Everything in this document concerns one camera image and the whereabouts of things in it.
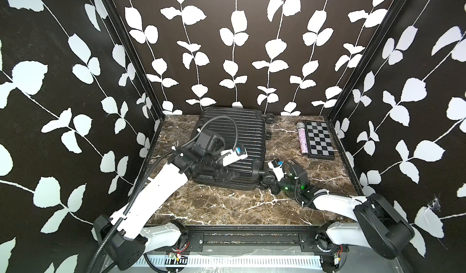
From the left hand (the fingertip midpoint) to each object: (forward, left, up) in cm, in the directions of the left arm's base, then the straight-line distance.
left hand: (234, 158), depth 71 cm
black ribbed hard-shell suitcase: (+22, -4, -6) cm, 23 cm away
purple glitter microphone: (+34, -43, -21) cm, 59 cm away
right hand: (-1, -13, -17) cm, 21 cm away
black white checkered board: (+23, -51, -22) cm, 60 cm away
